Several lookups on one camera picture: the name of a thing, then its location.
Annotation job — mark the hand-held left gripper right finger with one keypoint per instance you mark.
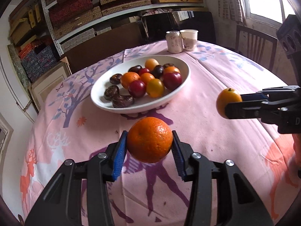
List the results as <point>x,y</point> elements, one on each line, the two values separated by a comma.
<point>177,157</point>

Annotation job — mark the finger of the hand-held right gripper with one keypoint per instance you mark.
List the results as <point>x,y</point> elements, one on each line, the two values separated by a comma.
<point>254,97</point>
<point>242,110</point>

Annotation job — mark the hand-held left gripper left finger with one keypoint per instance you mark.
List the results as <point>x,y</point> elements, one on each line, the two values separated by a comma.
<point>120,157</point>

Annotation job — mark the small yellow-orange citrus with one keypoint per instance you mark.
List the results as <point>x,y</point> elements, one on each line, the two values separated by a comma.
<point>223,101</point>

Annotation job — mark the large orange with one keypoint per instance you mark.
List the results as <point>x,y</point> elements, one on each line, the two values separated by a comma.
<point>150,139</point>

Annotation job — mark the red apple fruit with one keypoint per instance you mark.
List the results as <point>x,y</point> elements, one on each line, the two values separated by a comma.
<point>136,88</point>

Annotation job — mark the white oval plate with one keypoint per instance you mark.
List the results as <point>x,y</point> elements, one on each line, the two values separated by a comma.
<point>183,68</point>

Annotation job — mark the large red plum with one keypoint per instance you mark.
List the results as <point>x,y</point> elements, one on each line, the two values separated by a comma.
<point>172,80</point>

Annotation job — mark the orange tangerine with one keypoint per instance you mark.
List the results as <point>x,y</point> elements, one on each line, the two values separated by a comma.
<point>147,78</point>
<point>130,80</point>
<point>172,70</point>

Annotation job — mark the pale yellow round fruit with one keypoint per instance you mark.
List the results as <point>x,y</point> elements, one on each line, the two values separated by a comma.
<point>151,64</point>

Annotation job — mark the pink printed tablecloth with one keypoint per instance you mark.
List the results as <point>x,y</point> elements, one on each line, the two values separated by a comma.
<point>207,80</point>

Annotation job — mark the wooden slatted chair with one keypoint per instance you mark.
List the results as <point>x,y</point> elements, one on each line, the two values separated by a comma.
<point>256,44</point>

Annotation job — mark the yellow-orange tangerine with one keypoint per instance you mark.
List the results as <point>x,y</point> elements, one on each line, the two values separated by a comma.
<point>155,87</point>

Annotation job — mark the white paper cup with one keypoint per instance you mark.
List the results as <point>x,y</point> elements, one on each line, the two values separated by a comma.
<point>189,40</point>

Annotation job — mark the small red plum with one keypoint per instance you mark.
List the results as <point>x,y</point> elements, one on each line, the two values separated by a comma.
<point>144,71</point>

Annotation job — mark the white drink can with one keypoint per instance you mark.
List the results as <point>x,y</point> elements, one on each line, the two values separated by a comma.
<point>174,42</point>

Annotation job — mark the checked curtain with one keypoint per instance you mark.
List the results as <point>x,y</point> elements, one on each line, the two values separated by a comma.
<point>229,2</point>

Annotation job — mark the brown board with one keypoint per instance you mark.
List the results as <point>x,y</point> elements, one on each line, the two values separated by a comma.
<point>101,43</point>

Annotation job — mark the stack of blue patterned boxes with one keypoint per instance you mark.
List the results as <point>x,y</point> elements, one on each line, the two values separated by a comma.
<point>38,62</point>

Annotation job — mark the green marbled board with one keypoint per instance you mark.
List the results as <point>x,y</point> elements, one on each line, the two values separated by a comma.
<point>17,68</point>

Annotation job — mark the white metal shelf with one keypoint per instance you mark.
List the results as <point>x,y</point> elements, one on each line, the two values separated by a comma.
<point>49,23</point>

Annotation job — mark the pale wooden picture frame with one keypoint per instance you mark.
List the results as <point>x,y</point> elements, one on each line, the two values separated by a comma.
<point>47,83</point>

